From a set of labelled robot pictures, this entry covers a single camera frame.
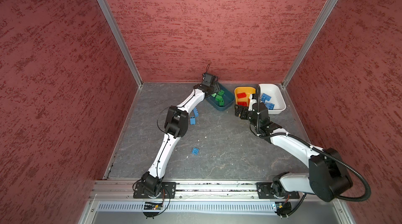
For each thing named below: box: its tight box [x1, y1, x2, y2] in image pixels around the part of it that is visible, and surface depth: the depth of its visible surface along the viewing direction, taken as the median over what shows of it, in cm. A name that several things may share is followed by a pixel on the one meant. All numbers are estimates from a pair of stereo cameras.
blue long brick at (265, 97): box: [261, 93, 272, 104], surface depth 112 cm
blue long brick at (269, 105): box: [264, 102, 275, 110], surface depth 108 cm
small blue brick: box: [190, 116, 196, 125], surface depth 99 cm
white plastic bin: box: [258, 83, 287, 115], surface depth 114 cm
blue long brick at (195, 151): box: [191, 147, 200, 156], surface depth 87 cm
